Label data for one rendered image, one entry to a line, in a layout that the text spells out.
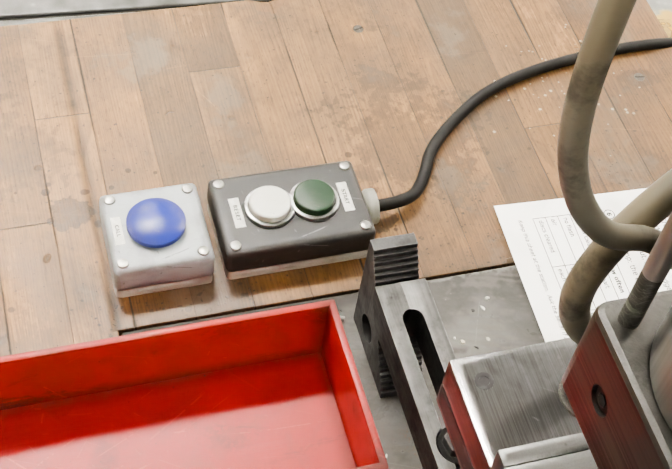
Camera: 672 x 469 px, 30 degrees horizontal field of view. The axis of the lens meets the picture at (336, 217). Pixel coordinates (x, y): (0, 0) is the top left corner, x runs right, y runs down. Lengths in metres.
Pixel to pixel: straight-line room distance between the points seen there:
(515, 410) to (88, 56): 0.55
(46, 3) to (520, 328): 1.63
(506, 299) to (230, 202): 0.20
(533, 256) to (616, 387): 0.49
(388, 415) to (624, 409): 0.41
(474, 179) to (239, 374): 0.25
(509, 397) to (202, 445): 0.29
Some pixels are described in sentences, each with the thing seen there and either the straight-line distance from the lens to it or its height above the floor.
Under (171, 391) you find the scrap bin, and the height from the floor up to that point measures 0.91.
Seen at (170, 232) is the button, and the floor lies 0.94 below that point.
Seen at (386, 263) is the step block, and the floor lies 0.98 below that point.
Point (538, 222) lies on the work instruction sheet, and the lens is 0.93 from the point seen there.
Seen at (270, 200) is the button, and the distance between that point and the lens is 0.86.
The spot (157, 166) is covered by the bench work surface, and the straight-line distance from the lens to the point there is 0.93.
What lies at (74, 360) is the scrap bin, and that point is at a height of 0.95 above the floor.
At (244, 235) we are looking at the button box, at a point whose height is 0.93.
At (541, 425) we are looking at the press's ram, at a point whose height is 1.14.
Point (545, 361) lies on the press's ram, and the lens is 0.58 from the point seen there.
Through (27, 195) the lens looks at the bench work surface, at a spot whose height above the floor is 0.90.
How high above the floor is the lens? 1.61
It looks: 52 degrees down
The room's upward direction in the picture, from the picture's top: 10 degrees clockwise
